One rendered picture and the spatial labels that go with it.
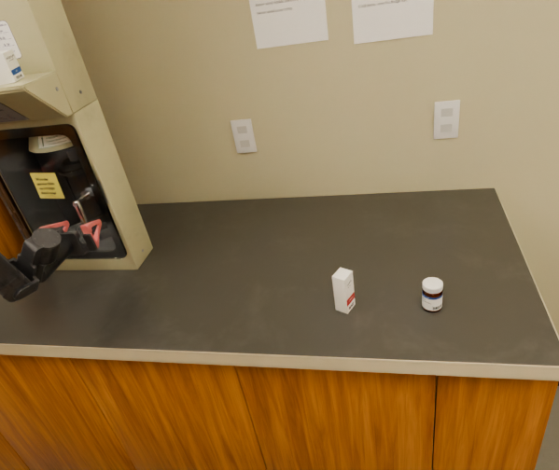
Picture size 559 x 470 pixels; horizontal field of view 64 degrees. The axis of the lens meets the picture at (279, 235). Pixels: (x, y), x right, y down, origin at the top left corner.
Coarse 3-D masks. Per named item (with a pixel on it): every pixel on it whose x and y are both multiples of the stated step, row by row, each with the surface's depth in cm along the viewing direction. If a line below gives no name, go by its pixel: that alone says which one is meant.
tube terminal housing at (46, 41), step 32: (0, 0) 95; (32, 0) 95; (32, 32) 97; (64, 32) 105; (32, 64) 102; (64, 64) 104; (0, 128) 113; (96, 128) 115; (96, 160) 115; (128, 192) 128; (128, 224) 128; (128, 256) 130
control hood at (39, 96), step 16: (32, 80) 95; (48, 80) 99; (0, 96) 96; (16, 96) 95; (32, 96) 95; (48, 96) 99; (64, 96) 104; (32, 112) 103; (48, 112) 102; (64, 112) 104
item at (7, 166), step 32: (32, 128) 110; (64, 128) 108; (0, 160) 117; (32, 160) 115; (64, 160) 113; (32, 192) 121; (64, 192) 119; (96, 192) 117; (32, 224) 128; (96, 256) 131
